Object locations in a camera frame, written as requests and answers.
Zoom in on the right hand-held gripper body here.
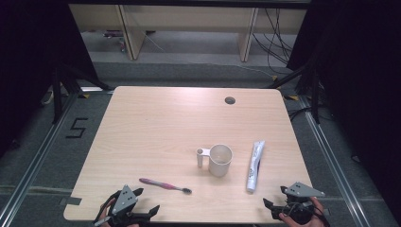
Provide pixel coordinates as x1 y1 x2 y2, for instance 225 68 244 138
280 182 325 225

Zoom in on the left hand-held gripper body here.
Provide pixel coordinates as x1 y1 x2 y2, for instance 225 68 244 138
108 184 149 226

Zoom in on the pink toothbrush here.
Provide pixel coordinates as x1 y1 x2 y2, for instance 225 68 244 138
138 178 193 195

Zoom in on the white toothpaste tube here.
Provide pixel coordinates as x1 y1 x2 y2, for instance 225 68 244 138
246 140 266 194

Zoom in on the white cup with handle holder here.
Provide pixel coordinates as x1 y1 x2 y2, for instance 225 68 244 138
196 144 235 178

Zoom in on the person's left hand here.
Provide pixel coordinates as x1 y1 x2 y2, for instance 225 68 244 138
98 198 140 227

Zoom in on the person's right hand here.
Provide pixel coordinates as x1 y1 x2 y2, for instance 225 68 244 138
278 197 325 227

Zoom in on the black tape strip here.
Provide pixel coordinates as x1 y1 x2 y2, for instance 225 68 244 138
60 197 83 206

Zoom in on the black metal stand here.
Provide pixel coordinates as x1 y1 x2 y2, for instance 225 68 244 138
268 60 322 125
51 61 114 125

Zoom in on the black curtain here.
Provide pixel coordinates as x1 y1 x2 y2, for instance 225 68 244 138
287 0 401 218
0 0 99 159

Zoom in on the red thing under desk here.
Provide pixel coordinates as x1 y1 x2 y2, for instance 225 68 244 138
102 29 128 53

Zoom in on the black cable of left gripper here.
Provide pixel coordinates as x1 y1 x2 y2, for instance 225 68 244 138
94 190 122 226

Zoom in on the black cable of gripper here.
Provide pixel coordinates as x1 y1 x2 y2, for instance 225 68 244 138
311 204 331 227
94 190 122 226

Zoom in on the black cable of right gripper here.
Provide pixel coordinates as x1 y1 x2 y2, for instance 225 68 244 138
311 204 331 227

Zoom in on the aluminium floor rail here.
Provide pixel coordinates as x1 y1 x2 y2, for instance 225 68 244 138
0 93 79 227
299 94 371 227

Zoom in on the black floor cable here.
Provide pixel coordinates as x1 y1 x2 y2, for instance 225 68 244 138
287 106 314 123

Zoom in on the bundle of black hanging cables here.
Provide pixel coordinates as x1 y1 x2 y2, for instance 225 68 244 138
252 8 295 75

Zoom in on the light wooden desk frame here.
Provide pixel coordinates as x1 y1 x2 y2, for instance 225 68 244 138
69 3 308 62

